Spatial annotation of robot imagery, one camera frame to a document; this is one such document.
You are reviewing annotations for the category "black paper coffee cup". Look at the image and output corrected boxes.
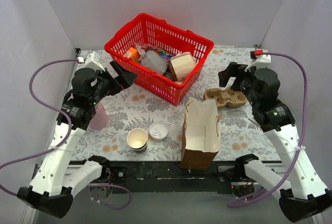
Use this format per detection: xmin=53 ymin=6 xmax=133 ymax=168
xmin=127 ymin=128 xmax=148 ymax=152

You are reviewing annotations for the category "white plastic cup lid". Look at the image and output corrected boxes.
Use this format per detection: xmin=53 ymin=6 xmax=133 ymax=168
xmin=149 ymin=121 xmax=169 ymax=141

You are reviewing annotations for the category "brown paper bag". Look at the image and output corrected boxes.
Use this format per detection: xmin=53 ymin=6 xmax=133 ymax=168
xmin=181 ymin=97 xmax=223 ymax=170

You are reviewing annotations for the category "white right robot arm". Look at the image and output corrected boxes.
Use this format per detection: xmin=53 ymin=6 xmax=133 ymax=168
xmin=218 ymin=62 xmax=331 ymax=222

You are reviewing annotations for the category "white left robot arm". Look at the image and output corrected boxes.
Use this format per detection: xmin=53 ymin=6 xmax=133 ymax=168
xmin=17 ymin=61 xmax=137 ymax=218

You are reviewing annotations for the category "orange snack box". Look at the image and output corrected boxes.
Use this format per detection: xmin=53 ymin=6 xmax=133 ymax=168
xmin=123 ymin=47 xmax=140 ymax=63

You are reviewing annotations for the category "brown cardboard cup carrier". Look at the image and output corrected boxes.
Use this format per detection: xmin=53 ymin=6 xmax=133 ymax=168
xmin=203 ymin=88 xmax=247 ymax=109

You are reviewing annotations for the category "clear plastic snack packet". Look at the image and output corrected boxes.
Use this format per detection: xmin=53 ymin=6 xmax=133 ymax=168
xmin=134 ymin=43 xmax=157 ymax=55

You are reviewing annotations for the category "grey crumpled pouch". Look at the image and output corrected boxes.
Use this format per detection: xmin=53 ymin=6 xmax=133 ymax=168
xmin=141 ymin=50 xmax=168 ymax=75

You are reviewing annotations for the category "pink cup of straws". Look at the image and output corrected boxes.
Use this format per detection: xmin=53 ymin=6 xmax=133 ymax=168
xmin=89 ymin=103 xmax=109 ymax=130

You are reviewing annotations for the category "red plastic shopping basket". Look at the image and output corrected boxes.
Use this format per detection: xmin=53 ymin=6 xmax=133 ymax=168
xmin=104 ymin=13 xmax=214 ymax=106

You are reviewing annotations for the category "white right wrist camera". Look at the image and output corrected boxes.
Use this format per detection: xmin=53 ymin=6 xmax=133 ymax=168
xmin=245 ymin=49 xmax=271 ymax=72

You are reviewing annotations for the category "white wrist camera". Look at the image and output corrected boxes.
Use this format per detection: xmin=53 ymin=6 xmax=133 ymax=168
xmin=76 ymin=51 xmax=105 ymax=71
xmin=245 ymin=49 xmax=271 ymax=72

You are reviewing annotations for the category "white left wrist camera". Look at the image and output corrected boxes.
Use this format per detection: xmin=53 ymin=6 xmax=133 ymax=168
xmin=76 ymin=51 xmax=105 ymax=71

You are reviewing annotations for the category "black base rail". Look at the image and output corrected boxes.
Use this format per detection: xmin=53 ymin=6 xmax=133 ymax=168
xmin=33 ymin=159 xmax=286 ymax=193

